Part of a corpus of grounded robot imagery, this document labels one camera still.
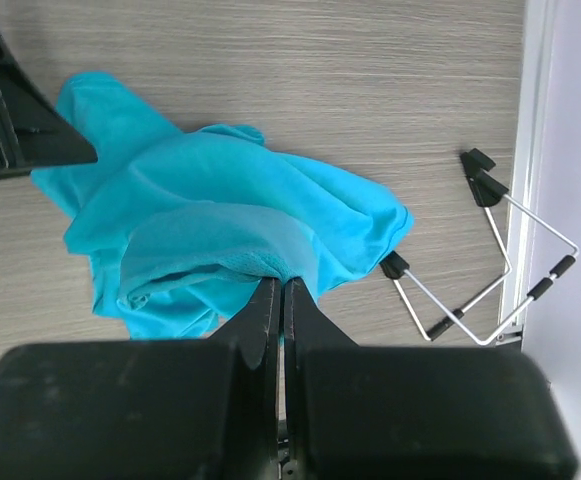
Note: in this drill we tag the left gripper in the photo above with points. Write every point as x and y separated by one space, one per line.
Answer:
32 133

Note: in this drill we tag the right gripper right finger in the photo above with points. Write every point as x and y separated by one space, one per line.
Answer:
369 412

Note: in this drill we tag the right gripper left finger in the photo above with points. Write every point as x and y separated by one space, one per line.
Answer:
163 409

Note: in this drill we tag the blue t shirt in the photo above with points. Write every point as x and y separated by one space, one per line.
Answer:
180 227

